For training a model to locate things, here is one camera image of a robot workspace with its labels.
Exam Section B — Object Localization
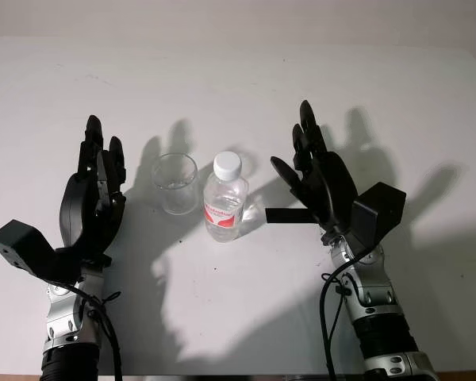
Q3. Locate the clear water bottle red label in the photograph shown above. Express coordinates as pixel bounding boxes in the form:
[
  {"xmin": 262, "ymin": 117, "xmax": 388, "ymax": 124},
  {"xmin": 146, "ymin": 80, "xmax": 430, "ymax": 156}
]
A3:
[{"xmin": 202, "ymin": 151, "xmax": 250, "ymax": 242}]

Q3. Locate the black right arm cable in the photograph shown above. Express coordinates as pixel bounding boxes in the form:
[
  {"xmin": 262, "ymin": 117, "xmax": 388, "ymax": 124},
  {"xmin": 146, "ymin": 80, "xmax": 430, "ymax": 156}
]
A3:
[{"xmin": 319, "ymin": 244, "xmax": 378, "ymax": 381}]

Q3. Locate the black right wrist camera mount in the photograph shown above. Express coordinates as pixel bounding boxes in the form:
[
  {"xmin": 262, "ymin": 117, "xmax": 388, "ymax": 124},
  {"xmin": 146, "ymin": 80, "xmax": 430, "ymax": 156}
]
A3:
[{"xmin": 349, "ymin": 182, "xmax": 407, "ymax": 250}]

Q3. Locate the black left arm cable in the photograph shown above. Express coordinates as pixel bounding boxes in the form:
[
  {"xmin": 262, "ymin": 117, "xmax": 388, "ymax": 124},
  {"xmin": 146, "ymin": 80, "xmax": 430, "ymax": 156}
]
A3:
[{"xmin": 73, "ymin": 277, "xmax": 124, "ymax": 381}]

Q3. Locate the black tape strip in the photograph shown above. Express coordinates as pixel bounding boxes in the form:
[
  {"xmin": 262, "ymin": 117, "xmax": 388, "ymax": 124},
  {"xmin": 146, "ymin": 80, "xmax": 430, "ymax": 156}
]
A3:
[{"xmin": 264, "ymin": 206, "xmax": 315, "ymax": 225}]

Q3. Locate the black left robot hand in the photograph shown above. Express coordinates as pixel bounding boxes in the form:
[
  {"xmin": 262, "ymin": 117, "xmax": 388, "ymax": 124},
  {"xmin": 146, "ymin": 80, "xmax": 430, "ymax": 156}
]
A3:
[{"xmin": 58, "ymin": 114, "xmax": 127, "ymax": 264}]

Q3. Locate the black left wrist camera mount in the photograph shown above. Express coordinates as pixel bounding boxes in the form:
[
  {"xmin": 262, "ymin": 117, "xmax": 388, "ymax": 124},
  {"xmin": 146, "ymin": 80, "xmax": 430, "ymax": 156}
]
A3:
[{"xmin": 0, "ymin": 220, "xmax": 113, "ymax": 285}]

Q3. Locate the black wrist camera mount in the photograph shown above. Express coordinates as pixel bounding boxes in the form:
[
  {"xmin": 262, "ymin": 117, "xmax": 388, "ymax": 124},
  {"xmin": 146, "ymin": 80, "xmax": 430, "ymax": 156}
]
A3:
[
  {"xmin": 349, "ymin": 182, "xmax": 407, "ymax": 250},
  {"xmin": 0, "ymin": 220, "xmax": 113, "ymax": 285}
]

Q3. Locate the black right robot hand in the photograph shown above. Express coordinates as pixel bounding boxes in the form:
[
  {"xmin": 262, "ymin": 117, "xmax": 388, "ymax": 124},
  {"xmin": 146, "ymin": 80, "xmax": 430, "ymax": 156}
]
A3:
[{"xmin": 270, "ymin": 99, "xmax": 360, "ymax": 238}]

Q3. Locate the clear plastic cup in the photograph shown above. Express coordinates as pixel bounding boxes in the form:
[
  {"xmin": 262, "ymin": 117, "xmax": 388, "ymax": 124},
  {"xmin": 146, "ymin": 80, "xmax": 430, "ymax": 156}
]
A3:
[{"xmin": 151, "ymin": 153, "xmax": 199, "ymax": 217}]

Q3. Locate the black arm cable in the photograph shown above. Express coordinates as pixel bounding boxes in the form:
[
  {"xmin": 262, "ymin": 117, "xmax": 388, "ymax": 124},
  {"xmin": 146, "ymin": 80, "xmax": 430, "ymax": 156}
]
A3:
[
  {"xmin": 73, "ymin": 277, "xmax": 124, "ymax": 381},
  {"xmin": 319, "ymin": 244, "xmax": 378, "ymax": 381}
]

